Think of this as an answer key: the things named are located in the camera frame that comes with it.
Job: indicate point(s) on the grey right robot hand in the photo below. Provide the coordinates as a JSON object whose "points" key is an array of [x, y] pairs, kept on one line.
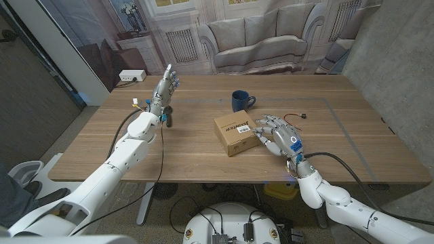
{"points": [[286, 140]]}

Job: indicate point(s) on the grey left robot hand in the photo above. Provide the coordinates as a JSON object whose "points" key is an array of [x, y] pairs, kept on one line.
{"points": [[162, 93]]}

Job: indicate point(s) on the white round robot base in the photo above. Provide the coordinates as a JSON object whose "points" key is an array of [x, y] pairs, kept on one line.
{"points": [[230, 220]]}

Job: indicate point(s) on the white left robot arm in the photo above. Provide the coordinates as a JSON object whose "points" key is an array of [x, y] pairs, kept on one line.
{"points": [[101, 179]]}

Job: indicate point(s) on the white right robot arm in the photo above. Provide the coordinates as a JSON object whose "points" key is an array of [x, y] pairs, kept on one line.
{"points": [[339, 206]]}

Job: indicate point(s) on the brown cardboard box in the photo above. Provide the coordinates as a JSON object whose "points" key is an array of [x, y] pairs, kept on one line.
{"points": [[234, 135]]}

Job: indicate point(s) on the black box on base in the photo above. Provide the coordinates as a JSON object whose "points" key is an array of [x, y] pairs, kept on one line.
{"points": [[248, 232]]}

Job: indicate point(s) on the black clip tool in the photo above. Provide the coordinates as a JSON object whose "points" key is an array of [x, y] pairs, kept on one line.
{"points": [[168, 117]]}

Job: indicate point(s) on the white power strip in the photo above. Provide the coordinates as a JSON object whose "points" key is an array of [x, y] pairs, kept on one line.
{"points": [[132, 75]]}

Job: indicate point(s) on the yellow floor object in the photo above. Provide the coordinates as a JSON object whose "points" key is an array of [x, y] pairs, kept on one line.
{"points": [[281, 191]]}

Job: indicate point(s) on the dark blue ceramic mug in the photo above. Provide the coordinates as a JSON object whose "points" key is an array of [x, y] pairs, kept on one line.
{"points": [[240, 101]]}

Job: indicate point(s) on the black round floor foot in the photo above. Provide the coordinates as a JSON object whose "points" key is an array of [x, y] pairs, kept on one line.
{"points": [[165, 190]]}

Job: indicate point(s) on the white backdrop side panel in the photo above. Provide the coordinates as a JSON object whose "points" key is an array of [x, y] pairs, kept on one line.
{"points": [[68, 57]]}

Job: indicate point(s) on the printed living room backdrop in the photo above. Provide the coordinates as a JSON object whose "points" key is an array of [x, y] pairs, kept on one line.
{"points": [[254, 34]]}

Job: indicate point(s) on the white table leg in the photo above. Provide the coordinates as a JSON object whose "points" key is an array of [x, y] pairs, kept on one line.
{"points": [[146, 203]]}

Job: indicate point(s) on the grey module on base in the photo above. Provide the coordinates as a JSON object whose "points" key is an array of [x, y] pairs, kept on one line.
{"points": [[220, 239]]}

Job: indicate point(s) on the black shoe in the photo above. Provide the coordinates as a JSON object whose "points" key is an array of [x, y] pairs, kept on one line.
{"points": [[51, 197]]}

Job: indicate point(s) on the white plastic floor base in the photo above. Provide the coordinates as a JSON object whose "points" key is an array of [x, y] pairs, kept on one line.
{"points": [[23, 169]]}

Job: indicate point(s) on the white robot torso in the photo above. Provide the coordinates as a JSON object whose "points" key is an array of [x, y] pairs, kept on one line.
{"points": [[68, 240]]}

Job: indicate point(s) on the blue jeans person leg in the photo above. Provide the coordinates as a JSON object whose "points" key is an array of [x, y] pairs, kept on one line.
{"points": [[15, 203]]}

